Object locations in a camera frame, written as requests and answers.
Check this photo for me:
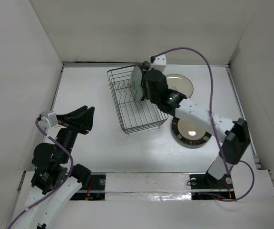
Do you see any blue floral plate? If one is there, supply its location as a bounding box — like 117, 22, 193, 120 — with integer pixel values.
141, 61, 151, 71

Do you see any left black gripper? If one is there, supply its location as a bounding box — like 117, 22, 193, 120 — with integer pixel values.
57, 104, 95, 162

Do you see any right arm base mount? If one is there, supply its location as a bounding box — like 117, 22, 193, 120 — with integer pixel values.
186, 173, 236, 200

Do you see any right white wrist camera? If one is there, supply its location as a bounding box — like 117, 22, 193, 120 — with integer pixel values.
150, 54, 167, 72

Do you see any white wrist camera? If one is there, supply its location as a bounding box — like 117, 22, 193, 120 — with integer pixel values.
150, 54, 167, 72
39, 110, 58, 128

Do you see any wire dish rack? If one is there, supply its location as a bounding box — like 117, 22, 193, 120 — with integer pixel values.
107, 65, 169, 134

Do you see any light green plate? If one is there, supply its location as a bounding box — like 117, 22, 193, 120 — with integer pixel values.
130, 69, 143, 101

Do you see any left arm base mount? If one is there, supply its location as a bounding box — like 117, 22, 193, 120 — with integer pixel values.
71, 173, 106, 201

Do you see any foil taped front rail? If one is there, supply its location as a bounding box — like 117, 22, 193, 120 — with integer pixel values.
76, 172, 234, 201

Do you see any patterned dark rim plate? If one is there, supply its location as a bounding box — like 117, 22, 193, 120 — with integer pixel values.
171, 117, 212, 146

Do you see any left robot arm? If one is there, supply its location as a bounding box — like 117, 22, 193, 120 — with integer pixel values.
8, 105, 95, 229

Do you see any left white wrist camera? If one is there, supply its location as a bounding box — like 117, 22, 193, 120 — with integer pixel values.
39, 110, 58, 128

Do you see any grey rim cream plate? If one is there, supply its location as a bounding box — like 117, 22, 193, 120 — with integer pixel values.
166, 74, 194, 98

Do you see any brown rim cream plate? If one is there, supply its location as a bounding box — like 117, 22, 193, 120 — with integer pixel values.
134, 62, 143, 72

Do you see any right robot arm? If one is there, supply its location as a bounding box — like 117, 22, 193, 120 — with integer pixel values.
142, 69, 250, 187

